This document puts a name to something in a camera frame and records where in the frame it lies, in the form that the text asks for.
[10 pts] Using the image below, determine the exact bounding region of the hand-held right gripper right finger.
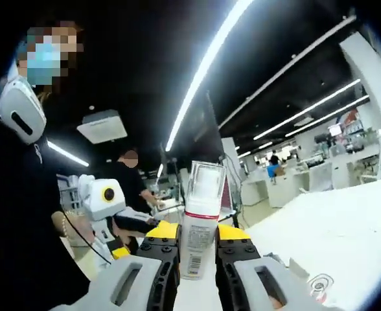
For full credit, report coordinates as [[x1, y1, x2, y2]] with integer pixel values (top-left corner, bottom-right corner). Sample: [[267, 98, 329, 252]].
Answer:
[[214, 223, 321, 311]]

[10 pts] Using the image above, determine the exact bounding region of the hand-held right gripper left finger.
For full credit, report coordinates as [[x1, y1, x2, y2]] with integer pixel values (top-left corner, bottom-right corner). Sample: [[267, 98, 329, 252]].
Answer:
[[80, 222, 182, 311]]

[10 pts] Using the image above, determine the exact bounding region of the ceiling air conditioner unit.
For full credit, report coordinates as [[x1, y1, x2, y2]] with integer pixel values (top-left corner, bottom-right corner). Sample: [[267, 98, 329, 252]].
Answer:
[[76, 109, 129, 144]]

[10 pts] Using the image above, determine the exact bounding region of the person in black top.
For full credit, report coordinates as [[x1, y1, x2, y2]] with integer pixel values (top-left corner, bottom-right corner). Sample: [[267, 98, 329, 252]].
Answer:
[[0, 90, 93, 311]]

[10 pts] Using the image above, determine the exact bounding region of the white chest-worn device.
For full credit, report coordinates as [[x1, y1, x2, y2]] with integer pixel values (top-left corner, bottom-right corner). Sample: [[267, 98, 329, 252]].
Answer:
[[0, 76, 48, 146]]

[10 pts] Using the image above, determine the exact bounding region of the ceiling light strip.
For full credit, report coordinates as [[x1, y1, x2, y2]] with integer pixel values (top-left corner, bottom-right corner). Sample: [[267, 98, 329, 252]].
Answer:
[[165, 0, 255, 152]]

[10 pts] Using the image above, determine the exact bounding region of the black device cable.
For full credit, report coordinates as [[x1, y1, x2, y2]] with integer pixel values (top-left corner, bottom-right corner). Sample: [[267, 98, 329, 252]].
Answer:
[[65, 213, 113, 265]]

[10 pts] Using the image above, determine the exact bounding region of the beaded bracelet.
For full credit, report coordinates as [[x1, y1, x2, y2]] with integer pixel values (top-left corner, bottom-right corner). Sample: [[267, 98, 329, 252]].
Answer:
[[52, 211, 69, 238]]

